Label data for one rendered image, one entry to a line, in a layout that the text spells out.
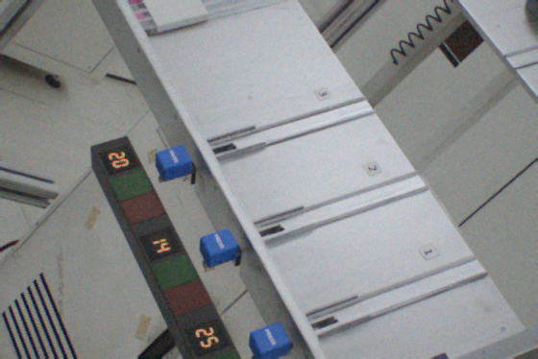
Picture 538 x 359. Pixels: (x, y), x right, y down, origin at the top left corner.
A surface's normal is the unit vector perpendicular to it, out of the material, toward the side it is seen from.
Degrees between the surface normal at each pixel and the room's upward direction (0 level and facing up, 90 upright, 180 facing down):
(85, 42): 90
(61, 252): 90
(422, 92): 90
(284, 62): 42
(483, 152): 90
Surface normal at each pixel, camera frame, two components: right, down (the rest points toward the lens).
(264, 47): 0.10, -0.62
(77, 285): -0.60, -0.21
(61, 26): 0.43, 0.73
